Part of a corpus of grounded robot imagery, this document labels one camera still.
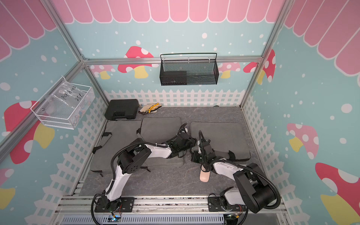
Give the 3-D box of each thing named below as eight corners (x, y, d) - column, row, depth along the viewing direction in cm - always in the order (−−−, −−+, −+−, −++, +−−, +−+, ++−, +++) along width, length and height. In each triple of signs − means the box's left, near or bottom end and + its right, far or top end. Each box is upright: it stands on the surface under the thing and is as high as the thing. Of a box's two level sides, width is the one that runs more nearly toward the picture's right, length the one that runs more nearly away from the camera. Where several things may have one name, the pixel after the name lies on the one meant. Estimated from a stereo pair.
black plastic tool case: (104, 121, 114) (100, 116, 109) (112, 104, 127) (109, 98, 121) (134, 121, 114) (132, 116, 109) (139, 104, 127) (137, 98, 121)
